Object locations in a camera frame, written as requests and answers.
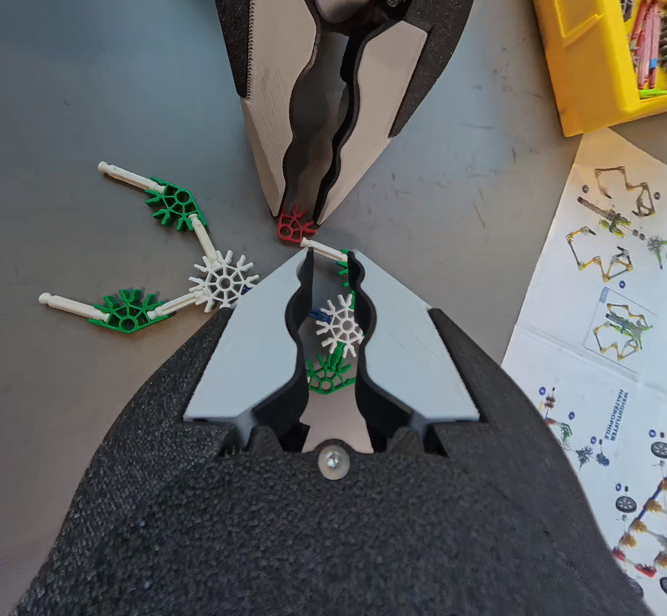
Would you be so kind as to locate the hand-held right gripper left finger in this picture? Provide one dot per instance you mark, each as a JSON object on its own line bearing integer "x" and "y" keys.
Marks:
{"x": 245, "y": 361}

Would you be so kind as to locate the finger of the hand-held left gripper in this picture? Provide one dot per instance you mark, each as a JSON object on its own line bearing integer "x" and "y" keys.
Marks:
{"x": 276, "y": 43}
{"x": 385, "y": 74}

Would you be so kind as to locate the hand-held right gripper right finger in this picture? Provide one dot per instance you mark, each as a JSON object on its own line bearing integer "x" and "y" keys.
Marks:
{"x": 417, "y": 361}

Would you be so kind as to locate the red toy connector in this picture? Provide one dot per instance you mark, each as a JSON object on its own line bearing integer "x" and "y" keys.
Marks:
{"x": 283, "y": 223}

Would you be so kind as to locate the construction toy figure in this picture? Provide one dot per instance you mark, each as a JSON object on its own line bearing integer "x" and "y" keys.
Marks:
{"x": 67, "y": 304}

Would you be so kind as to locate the grey desk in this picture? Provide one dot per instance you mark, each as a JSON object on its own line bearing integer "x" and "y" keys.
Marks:
{"x": 130, "y": 53}

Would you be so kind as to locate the yellow plastic bin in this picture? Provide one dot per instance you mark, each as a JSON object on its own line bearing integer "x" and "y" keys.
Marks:
{"x": 573, "y": 27}

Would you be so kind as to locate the folded instruction sheet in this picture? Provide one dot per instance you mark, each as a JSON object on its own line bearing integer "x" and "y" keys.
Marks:
{"x": 573, "y": 262}

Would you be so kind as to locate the pile of colourful toy pieces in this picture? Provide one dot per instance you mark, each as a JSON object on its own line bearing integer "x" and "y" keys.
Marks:
{"x": 651, "y": 27}

